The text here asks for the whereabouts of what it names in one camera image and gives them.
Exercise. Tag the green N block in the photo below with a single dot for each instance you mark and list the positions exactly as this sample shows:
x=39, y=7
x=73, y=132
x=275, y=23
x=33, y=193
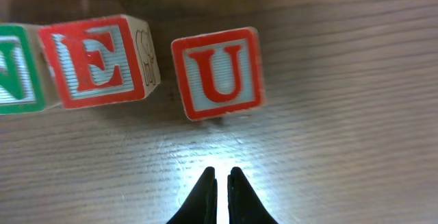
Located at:
x=26, y=81

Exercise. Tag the red E block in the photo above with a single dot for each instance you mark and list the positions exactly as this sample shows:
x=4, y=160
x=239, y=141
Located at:
x=101, y=61

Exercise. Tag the red U block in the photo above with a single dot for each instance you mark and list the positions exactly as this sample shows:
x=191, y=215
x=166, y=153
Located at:
x=219, y=73

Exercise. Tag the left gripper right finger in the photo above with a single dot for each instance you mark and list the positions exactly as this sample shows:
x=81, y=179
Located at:
x=244, y=205

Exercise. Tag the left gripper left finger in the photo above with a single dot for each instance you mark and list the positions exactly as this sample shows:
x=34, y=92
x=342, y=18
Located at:
x=200, y=206

